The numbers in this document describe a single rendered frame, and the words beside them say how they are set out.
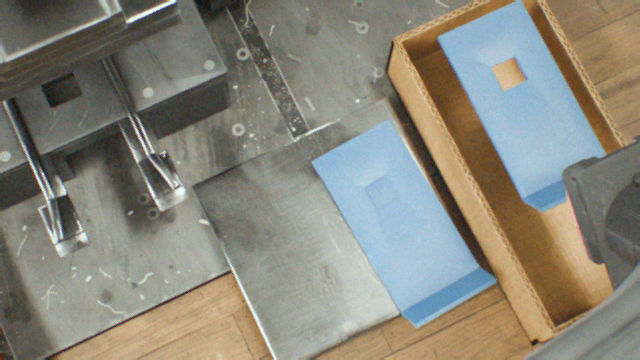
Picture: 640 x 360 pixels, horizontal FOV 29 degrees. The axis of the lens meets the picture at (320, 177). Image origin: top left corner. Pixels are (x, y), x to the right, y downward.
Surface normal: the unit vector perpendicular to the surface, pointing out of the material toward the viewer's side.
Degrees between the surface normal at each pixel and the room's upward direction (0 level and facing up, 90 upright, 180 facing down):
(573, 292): 0
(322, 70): 0
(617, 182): 32
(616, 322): 12
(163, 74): 0
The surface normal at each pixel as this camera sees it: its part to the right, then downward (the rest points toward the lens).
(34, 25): 0.03, -0.25
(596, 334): 0.20, -0.37
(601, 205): 0.26, 0.24
